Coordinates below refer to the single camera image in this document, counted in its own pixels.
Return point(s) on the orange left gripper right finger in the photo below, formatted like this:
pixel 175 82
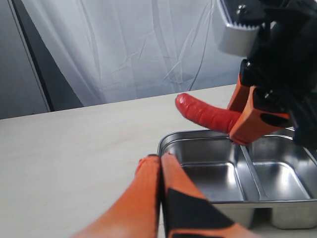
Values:
pixel 187 212

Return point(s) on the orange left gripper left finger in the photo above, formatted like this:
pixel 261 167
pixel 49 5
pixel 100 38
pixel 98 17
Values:
pixel 136 212

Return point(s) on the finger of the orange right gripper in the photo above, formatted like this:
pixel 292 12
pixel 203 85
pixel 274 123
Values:
pixel 258 118
pixel 239 97

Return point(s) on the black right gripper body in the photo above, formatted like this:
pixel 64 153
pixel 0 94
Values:
pixel 283 67

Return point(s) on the red sausage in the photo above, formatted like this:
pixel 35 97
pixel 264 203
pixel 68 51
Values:
pixel 206 115

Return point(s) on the steel lunch box tray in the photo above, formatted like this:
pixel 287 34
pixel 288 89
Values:
pixel 271 181

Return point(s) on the white backdrop curtain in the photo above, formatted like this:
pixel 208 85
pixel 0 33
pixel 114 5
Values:
pixel 117 50

